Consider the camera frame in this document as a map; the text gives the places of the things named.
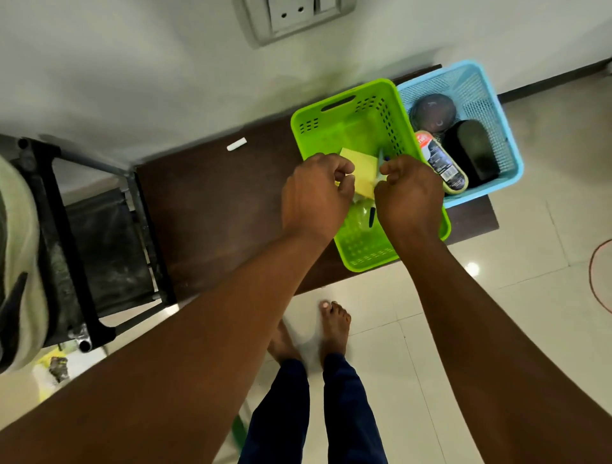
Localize person's left hand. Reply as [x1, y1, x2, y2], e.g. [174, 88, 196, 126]
[280, 152, 357, 242]

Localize person's right hand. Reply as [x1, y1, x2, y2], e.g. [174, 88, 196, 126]
[374, 154, 446, 249]

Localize yellow-edged shoe shine sponge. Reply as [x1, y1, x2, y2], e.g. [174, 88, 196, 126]
[414, 129, 470, 196]

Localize yellow sticky note pad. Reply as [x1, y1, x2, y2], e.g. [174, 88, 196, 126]
[334, 147, 381, 201]

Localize green sneaker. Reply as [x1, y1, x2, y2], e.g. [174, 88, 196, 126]
[0, 155, 51, 375]

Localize small dark packet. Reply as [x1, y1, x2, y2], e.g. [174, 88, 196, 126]
[47, 356, 70, 383]

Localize person's left forearm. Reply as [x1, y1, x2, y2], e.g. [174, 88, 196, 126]
[0, 229, 345, 464]

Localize person's right forearm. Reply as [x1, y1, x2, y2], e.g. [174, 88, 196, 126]
[397, 236, 612, 464]

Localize dark brown low bench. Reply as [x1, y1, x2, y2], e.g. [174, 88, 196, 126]
[135, 64, 500, 307]

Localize person's right foot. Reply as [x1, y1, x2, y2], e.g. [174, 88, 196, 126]
[319, 300, 353, 366]

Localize person's foot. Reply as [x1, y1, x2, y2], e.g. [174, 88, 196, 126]
[266, 319, 305, 366]
[319, 300, 353, 366]

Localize person's left foot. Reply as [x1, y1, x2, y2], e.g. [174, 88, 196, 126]
[266, 319, 305, 366]

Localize green plastic basket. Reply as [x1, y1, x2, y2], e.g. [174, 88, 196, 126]
[290, 78, 452, 274]

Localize round black polish tin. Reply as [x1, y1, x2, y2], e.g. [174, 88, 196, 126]
[409, 93, 458, 134]

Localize light blue plastic basket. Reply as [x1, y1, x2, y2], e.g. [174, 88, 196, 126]
[395, 59, 525, 210]

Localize dark skirting strip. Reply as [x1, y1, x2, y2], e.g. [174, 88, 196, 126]
[497, 57, 612, 104]

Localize black metal shoe rack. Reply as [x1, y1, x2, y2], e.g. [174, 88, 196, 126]
[9, 137, 178, 354]

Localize dark blue trousers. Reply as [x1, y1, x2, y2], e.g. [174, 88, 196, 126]
[237, 353, 389, 464]

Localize green plastic stool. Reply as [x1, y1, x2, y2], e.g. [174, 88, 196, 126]
[231, 413, 249, 450]

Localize white wall socket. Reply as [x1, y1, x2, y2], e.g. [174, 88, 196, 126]
[233, 0, 358, 48]

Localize red cable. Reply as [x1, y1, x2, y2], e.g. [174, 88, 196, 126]
[588, 238, 612, 315]

